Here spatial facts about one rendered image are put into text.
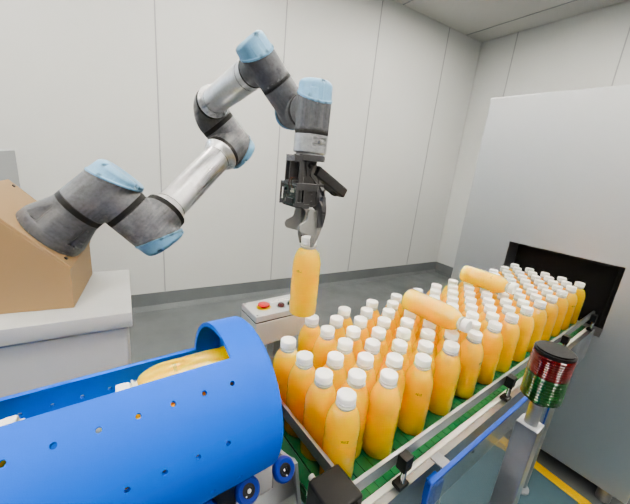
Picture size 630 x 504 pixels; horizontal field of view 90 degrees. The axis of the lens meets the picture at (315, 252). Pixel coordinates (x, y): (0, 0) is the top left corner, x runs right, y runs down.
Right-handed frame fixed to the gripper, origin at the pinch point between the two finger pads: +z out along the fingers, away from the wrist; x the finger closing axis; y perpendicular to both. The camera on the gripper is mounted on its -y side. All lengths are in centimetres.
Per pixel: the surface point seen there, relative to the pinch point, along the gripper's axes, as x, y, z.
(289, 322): -11.2, -3.9, 29.5
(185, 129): -258, -38, -37
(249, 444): 26.9, 27.3, 23.8
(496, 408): 35, -48, 45
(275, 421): 26.6, 22.7, 22.0
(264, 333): -11.2, 4.6, 31.0
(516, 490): 51, -18, 39
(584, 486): 53, -161, 134
